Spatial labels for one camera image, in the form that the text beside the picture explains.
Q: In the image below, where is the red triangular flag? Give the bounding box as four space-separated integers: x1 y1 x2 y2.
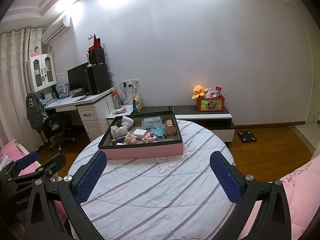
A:
88 34 101 50

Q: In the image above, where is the black computer monitor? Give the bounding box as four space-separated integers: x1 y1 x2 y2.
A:
67 62 89 98

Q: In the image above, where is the striped white tablecloth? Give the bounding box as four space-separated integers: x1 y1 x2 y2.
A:
82 120 235 239

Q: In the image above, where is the black speaker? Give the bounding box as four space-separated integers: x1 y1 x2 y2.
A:
87 48 105 65

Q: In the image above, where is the dark battery pack box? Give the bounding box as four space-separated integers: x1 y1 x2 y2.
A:
111 136 126 145

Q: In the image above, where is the white round figurine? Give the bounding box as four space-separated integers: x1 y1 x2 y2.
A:
111 126 128 139

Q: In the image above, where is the black white tv cabinet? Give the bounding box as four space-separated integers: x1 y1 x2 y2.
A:
140 105 235 143

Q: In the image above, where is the white square box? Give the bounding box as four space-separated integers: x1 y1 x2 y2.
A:
132 129 148 138

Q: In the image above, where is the wall power outlet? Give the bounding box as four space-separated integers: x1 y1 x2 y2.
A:
123 79 139 87

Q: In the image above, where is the black bathroom scale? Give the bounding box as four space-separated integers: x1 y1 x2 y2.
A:
237 131 257 143

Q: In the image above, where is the pink black storage tray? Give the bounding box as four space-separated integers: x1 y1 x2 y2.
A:
98 110 183 160

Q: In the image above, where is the orange octopus plush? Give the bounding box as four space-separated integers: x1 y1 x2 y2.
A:
191 85 209 100

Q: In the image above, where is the pink doll on cabinet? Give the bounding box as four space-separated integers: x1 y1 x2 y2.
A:
34 46 40 56

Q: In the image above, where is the yellow blue snack bag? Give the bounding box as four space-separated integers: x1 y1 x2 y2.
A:
132 93 143 113

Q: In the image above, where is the pink pig doll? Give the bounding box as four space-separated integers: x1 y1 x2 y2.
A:
124 132 138 145

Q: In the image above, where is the white glass-door cabinet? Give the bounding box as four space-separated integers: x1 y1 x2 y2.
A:
27 53 56 92

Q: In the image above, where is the rose gold cylinder jar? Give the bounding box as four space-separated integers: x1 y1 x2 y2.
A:
165 119 177 136

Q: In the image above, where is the white curtain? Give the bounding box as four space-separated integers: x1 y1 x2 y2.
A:
1 27 47 151

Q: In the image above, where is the black computer tower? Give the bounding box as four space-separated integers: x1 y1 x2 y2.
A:
86 63 111 95

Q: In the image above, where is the black office chair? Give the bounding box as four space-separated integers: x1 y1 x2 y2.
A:
42 113 75 153

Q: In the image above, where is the black hanging jacket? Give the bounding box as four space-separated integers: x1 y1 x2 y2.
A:
26 92 49 133

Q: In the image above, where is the pink quilt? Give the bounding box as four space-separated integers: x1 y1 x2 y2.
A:
237 153 320 240

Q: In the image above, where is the white computer desk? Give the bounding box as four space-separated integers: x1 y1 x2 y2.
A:
45 87 116 141

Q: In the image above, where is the purple plush toy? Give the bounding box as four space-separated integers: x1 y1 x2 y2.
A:
204 88 213 99

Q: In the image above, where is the clear plastic box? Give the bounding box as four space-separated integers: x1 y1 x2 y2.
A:
142 116 162 129

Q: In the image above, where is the red toy storage box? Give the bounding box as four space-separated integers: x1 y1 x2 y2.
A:
196 97 225 112

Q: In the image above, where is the small white side cabinet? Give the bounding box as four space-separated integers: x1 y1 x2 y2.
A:
107 104 133 125

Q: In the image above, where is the blue heart-shaped dish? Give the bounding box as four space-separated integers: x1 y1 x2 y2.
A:
150 122 165 137

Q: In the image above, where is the white air conditioner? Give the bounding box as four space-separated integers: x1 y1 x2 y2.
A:
42 16 71 44

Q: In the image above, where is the orange cap bottle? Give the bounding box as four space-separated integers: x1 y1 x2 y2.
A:
112 90 121 109

